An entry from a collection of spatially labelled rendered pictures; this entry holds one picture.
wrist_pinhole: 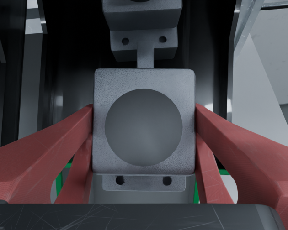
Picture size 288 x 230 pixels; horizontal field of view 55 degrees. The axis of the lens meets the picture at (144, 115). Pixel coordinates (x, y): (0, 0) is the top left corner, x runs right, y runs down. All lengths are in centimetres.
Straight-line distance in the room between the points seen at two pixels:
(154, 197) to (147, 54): 24
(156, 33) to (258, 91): 51
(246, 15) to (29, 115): 24
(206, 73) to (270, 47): 91
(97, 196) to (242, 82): 44
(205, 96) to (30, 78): 19
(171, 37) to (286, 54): 103
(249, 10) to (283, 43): 86
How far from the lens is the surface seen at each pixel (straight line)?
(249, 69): 71
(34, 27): 25
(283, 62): 123
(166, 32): 19
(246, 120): 63
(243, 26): 28
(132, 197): 37
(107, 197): 38
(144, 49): 16
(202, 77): 21
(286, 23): 104
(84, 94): 21
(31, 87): 33
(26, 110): 34
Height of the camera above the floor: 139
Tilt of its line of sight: 62 degrees down
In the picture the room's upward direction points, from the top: straight up
